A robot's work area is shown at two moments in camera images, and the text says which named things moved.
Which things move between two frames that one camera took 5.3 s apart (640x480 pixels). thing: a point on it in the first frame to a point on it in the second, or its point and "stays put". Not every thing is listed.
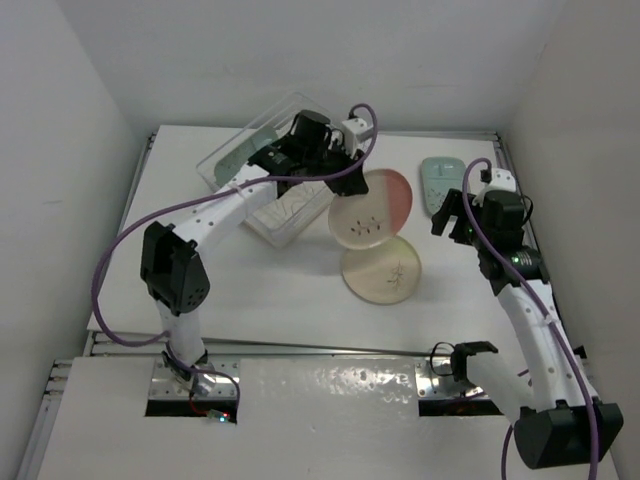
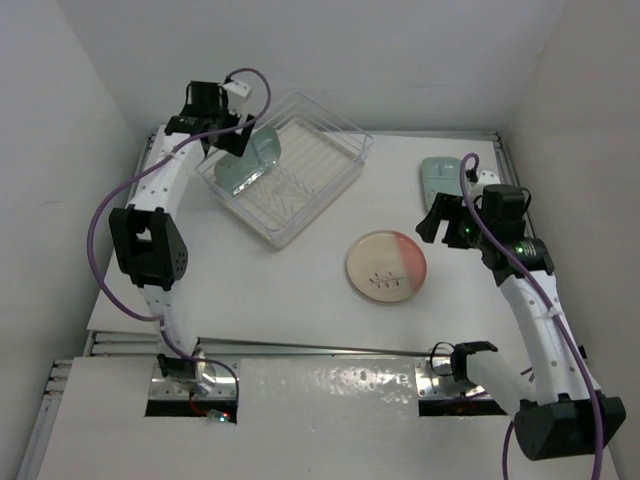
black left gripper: x=349 y=183 to x=234 y=143
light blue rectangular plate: x=440 y=174 stays put
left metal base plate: x=210 y=380 stays put
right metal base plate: x=435 y=379 stays put
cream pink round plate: x=368 y=220 to x=387 y=266
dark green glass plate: x=241 y=156 stays put
